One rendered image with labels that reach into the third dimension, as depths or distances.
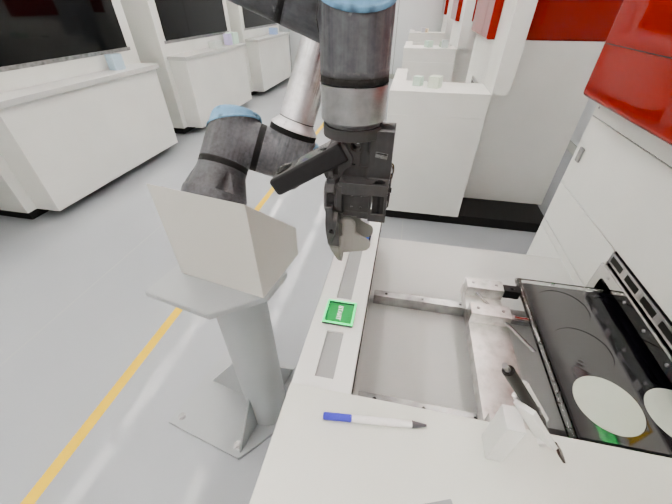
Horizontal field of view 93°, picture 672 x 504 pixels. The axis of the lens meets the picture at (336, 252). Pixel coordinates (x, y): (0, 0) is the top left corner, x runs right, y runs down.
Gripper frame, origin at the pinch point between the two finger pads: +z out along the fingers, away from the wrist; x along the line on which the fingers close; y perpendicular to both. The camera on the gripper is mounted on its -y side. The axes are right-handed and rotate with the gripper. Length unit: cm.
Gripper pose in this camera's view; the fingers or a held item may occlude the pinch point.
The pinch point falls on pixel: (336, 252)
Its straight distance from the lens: 50.6
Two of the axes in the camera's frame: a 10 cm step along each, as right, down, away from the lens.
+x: 2.0, -6.1, 7.7
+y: 9.8, 1.3, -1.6
